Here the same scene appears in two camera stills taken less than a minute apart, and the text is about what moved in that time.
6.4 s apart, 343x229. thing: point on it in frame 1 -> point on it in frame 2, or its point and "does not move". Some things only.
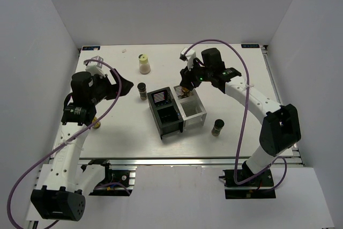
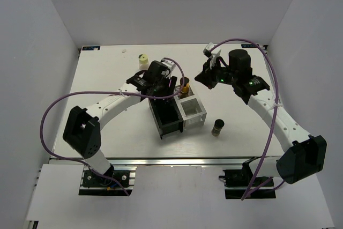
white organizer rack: [192, 109] does not move
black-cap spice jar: [218, 124] does not move
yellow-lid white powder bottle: [144, 67] does not move
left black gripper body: [103, 89] -> [162, 86]
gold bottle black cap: [185, 92] does not move
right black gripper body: [196, 75] -> [223, 75]
